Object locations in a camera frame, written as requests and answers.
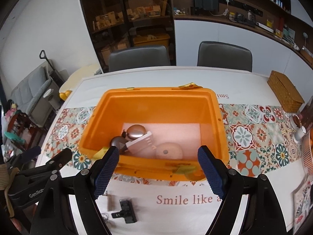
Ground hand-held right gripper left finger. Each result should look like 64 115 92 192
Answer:
34 146 120 235

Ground cream chair back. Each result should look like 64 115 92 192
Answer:
60 64 102 91

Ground teal toy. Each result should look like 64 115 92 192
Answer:
5 131 26 145

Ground orange plastic crate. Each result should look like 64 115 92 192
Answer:
78 81 230 182

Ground wooden wall shelf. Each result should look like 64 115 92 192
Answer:
171 0 313 69

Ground white battery charger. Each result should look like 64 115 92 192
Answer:
125 131 155 153

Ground black clip device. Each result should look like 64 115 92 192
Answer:
111 199 137 224

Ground dried flowers in vase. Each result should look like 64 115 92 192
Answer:
302 95 313 126

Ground patterned table runner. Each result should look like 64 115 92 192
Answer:
43 103 309 186

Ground black upright vacuum cleaner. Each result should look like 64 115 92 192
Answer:
40 50 69 89

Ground wooden high chair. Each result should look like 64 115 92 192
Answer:
6 113 47 152

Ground yellow plastic bin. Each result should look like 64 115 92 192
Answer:
133 33 170 47

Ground white cup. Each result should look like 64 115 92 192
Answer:
292 126 307 144

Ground grey sofa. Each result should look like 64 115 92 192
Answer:
11 66 60 118

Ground woven wicker box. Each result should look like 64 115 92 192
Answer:
267 70 305 113

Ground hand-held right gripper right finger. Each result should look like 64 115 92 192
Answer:
197 145 286 235

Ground white fruit basket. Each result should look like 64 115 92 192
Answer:
301 130 313 177

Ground floral printed mat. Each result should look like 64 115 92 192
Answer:
291 176 313 230

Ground cream round mouse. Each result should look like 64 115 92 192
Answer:
155 142 183 160

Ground grey dining chair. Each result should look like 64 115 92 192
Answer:
197 41 253 72
108 45 171 72

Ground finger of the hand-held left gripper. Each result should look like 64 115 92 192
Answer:
17 148 73 177
9 146 42 167

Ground dark wooden cabinet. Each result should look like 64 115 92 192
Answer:
77 0 176 72

